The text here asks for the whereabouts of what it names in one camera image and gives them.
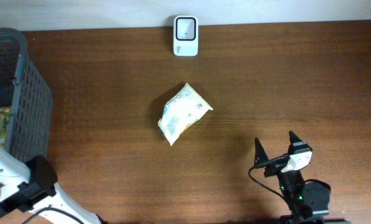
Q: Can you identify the grey plastic basket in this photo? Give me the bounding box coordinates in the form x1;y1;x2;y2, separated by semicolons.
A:
0;28;53;162

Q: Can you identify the white barcode scanner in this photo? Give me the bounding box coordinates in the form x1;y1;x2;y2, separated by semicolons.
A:
173;15;199;57

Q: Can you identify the green tea pouch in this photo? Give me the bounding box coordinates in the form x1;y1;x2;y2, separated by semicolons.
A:
0;106;11;141

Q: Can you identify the pale yellow snack bag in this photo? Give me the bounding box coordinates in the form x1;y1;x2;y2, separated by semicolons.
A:
157;83;213;146

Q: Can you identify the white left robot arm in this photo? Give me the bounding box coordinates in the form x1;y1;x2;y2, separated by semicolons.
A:
0;146;106;224

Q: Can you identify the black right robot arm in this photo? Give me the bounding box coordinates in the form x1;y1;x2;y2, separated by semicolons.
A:
248;131;331;223

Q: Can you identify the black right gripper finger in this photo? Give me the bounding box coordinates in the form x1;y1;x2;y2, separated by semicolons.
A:
289;131;304;145
254;138;268;165

